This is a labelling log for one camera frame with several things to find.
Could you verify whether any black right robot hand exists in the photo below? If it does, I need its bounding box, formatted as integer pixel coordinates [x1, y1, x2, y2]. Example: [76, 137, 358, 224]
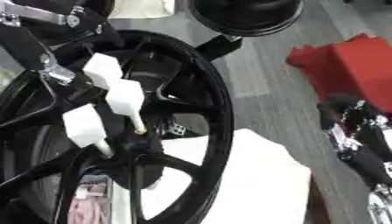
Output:
[315, 93, 392, 190]

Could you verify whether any white bag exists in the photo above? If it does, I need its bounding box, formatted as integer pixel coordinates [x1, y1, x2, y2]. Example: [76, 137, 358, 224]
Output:
[108, 0, 178, 20]

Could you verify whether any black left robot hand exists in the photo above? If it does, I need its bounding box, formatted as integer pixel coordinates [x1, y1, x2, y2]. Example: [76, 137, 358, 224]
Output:
[0, 4, 126, 87]

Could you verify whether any pink cloth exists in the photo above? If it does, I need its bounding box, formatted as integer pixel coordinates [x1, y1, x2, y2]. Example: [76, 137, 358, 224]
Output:
[66, 174, 112, 224]

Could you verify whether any red cloth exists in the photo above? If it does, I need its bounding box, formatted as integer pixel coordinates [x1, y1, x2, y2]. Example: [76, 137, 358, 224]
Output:
[284, 32, 392, 114]

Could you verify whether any white pin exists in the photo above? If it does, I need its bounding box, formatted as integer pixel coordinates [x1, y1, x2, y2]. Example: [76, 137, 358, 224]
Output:
[104, 79, 149, 135]
[80, 52, 126, 90]
[61, 102, 116, 158]

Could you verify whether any black stand bracket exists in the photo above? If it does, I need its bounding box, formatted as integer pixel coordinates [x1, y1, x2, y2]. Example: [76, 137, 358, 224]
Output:
[194, 34, 245, 62]

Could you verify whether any black spoked wheel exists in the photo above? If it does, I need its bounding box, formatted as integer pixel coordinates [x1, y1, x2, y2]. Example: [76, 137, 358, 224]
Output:
[0, 29, 238, 224]

